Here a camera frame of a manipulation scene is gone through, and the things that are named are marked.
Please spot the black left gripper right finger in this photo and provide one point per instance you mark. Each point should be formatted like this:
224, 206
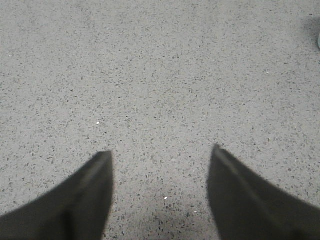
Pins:
247, 207

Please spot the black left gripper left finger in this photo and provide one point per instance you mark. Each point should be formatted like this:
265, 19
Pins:
77, 209

